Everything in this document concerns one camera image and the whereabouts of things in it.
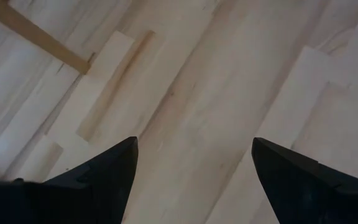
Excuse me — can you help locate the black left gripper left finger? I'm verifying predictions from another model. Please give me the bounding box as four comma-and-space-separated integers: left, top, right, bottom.
0, 136, 139, 224

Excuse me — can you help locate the light wooden slatted shelf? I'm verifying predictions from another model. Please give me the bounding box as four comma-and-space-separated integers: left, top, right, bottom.
0, 0, 92, 75

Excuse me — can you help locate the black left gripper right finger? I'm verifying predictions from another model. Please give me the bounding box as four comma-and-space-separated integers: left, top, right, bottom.
251, 136, 358, 224

